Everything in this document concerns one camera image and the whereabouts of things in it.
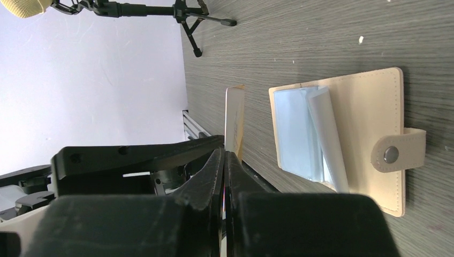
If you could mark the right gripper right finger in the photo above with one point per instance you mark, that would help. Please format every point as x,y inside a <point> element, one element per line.
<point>262,223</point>

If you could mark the beige card holder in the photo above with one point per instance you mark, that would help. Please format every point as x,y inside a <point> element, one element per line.
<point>348,134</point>

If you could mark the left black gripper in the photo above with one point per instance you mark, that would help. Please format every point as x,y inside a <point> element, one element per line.
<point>140,169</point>

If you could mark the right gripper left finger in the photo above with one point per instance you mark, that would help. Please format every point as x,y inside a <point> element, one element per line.
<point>185,223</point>

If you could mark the microphone on black tripod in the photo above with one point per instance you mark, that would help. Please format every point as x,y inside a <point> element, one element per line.
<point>188,17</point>

